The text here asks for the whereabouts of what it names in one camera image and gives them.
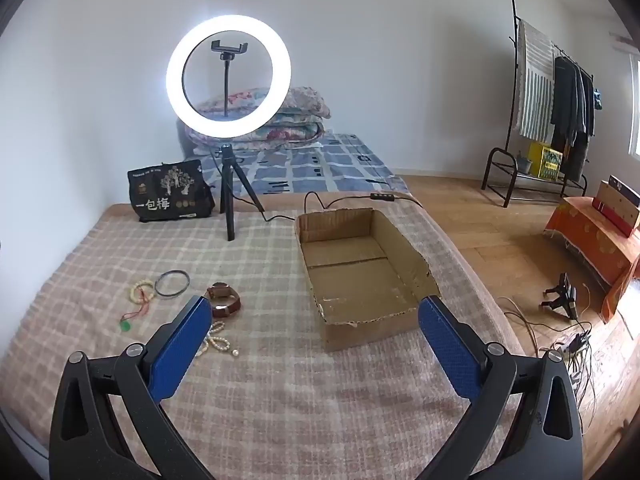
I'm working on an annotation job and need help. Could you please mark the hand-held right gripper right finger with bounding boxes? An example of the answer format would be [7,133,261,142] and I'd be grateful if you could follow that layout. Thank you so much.
[418,295,585,480]

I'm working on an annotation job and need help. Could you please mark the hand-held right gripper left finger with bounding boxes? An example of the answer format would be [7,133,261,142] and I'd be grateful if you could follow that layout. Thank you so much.
[48,295,216,480]

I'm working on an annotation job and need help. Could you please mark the pearl necklace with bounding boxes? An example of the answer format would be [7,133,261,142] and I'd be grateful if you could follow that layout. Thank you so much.
[195,320,232,358]

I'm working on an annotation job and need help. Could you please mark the red and brown bracelets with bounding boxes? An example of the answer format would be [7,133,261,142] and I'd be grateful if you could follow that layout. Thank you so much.
[206,282,242,318]

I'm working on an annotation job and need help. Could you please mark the dark bangle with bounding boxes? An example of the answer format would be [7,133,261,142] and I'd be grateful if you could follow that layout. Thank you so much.
[154,269,191,297]

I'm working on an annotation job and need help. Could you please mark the cardboard box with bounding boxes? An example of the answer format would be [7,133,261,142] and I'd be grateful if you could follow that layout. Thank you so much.
[294,207,442,352]

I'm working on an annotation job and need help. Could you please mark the beige plaid blanket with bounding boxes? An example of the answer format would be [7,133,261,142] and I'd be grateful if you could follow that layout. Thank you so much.
[0,191,526,480]

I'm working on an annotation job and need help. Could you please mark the small black floor tripod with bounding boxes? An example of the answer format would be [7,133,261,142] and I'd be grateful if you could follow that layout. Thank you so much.
[539,272,581,321]

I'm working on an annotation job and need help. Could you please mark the black printed bag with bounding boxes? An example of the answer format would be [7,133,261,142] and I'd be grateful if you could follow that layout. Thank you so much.
[127,159,216,223]

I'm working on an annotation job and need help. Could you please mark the orange covered stool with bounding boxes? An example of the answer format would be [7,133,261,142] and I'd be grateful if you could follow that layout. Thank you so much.
[544,196,640,323]

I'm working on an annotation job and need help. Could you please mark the black metal clothes rack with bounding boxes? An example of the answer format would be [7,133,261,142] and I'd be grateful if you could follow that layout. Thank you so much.
[481,0,598,208]

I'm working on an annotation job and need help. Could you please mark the yellow crate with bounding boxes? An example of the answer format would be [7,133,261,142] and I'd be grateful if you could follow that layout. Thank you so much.
[529,141,563,181]

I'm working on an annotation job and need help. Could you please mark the brown and red box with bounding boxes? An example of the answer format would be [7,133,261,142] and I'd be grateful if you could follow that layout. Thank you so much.
[592,180,640,238]

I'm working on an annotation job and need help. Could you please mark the blue patterned bedsheet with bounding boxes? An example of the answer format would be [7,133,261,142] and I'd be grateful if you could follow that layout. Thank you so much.
[192,132,413,196]

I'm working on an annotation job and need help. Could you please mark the floral folded quilt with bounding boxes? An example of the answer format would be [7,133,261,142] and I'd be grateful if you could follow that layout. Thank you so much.
[185,117,326,151]

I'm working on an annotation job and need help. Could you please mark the dark flat box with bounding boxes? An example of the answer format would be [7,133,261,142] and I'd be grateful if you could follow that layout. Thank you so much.
[607,175,640,208]

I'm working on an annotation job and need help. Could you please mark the folded floral quilts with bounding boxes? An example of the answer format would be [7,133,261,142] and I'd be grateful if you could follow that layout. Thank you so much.
[197,86,333,123]

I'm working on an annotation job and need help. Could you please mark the dark hanging clothes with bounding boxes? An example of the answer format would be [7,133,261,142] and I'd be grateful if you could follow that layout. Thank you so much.
[550,55,597,183]

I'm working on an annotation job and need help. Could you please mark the striped hanging cloth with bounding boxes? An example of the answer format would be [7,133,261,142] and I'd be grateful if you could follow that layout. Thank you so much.
[515,20,557,138]

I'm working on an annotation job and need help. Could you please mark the black gooseneck phone holder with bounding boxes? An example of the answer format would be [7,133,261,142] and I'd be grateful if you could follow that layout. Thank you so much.
[210,39,249,118]

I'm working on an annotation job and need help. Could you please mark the window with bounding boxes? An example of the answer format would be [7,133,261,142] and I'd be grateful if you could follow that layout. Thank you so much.
[627,52,640,158]

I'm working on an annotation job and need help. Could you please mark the tangled floor cables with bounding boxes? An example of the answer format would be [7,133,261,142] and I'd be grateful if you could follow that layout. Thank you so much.
[500,285,608,426]

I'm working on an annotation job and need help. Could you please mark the black power cable with controller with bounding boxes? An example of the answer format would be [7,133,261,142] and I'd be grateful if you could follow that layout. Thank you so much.
[207,150,426,223]

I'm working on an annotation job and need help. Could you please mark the white ring light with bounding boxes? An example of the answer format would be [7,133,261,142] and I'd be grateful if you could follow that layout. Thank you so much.
[166,14,292,140]

